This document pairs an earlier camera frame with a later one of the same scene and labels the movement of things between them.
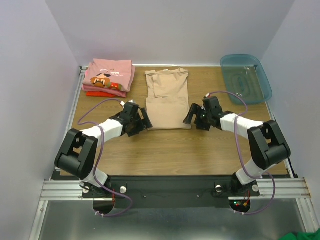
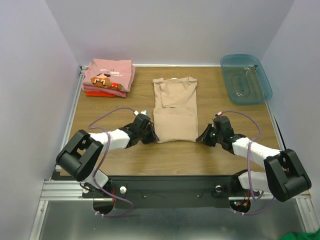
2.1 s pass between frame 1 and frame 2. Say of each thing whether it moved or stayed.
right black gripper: moved
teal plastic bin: stayed
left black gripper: moved
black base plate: stayed
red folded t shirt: stayed
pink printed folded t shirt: stayed
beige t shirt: moved
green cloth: stayed
